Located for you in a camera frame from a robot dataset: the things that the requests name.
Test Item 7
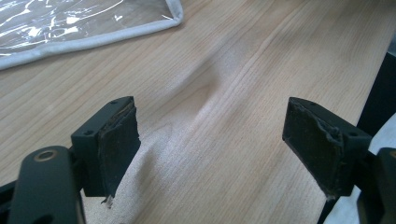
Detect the clear plastic bag white trim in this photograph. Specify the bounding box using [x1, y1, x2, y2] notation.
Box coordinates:
[0, 0, 185, 71]

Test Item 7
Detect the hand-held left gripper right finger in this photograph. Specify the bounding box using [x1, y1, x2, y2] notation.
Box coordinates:
[281, 96, 374, 200]

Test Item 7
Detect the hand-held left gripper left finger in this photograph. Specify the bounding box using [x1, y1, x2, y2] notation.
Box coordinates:
[70, 95, 142, 206]

